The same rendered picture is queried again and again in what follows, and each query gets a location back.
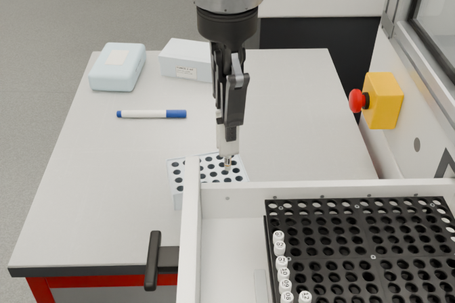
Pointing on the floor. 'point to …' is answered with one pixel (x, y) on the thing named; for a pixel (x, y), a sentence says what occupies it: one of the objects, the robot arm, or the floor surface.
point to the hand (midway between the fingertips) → (227, 132)
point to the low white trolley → (63, 153)
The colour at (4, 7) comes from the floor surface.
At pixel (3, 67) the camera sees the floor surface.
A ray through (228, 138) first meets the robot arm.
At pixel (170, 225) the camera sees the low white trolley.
